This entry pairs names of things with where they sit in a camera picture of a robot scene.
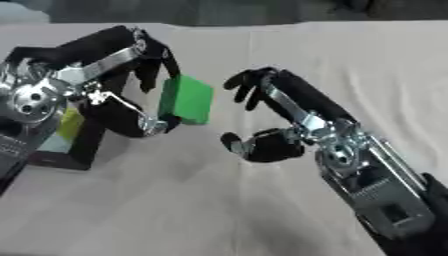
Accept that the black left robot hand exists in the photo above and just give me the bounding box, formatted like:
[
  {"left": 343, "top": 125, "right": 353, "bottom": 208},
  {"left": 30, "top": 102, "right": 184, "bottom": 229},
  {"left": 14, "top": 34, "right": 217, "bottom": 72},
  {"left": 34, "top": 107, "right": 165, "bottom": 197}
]
[{"left": 3, "top": 25, "right": 184, "bottom": 139}]

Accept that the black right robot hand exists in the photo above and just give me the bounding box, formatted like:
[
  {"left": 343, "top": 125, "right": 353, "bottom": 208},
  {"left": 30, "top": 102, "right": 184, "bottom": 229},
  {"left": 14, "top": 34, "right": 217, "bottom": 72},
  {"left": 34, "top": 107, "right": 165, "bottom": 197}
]
[{"left": 218, "top": 66, "right": 359, "bottom": 164}]

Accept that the green rectangular block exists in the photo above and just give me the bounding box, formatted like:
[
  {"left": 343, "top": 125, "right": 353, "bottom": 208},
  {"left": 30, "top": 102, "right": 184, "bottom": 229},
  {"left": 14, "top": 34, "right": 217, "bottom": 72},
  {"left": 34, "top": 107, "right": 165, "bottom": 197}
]
[{"left": 155, "top": 74, "right": 216, "bottom": 126}]

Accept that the black box white inside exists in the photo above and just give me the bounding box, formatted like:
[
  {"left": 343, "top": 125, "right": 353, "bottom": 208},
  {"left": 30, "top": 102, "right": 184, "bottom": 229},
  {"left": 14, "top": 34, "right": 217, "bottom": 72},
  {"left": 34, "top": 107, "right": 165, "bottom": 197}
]
[{"left": 26, "top": 106, "right": 111, "bottom": 172}]

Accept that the yellow object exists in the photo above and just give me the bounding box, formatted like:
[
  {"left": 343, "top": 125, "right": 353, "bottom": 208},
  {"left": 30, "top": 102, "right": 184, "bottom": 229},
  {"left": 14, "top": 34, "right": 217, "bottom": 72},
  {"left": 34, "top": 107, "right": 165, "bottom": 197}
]
[{"left": 56, "top": 107, "right": 88, "bottom": 142}]

